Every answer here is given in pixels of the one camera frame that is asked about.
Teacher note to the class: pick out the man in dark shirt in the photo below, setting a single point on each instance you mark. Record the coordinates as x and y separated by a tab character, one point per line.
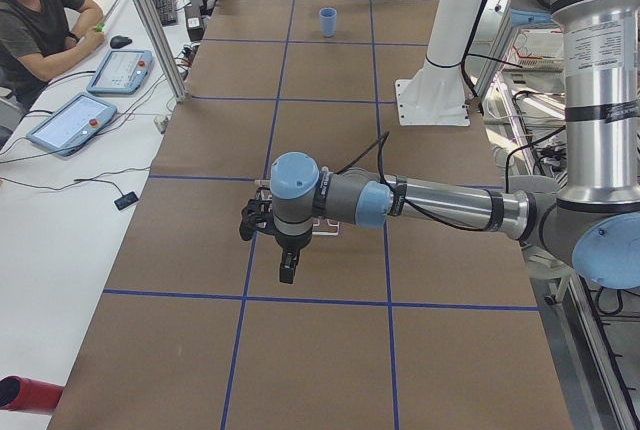
43	39

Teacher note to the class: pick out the red cylinder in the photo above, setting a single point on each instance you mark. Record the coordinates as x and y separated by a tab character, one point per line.
30	396

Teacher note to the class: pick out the black computer mouse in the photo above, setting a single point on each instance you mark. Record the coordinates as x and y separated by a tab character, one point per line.
119	41

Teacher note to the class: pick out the near blue teach pendant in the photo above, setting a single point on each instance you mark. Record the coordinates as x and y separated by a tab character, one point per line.
70	127

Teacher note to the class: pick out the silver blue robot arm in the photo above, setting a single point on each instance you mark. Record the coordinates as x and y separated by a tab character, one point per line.
591	223

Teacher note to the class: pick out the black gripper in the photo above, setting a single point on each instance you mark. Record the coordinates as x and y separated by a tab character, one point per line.
292	243

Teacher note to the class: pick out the black keyboard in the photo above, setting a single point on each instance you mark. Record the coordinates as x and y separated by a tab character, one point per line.
166	11

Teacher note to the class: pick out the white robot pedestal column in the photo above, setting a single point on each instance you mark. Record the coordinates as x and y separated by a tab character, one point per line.
435	95

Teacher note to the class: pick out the small black phone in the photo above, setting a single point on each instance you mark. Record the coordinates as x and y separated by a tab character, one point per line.
126	200

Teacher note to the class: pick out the far blue teach pendant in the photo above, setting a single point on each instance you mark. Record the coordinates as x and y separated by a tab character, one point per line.
121	72

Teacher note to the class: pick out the blue teach pendant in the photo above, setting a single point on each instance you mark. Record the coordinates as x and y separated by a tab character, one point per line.
121	72
70	127

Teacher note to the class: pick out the aluminium frame post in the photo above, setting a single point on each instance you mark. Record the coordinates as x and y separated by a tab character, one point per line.
163	52

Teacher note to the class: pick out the blue plastic cup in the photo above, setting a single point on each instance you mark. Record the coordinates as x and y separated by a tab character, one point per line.
328	21

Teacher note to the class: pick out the black power box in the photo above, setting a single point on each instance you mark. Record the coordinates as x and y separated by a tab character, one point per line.
195	26

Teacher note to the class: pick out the white wire cup holder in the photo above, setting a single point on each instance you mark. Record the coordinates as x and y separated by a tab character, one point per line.
321	226

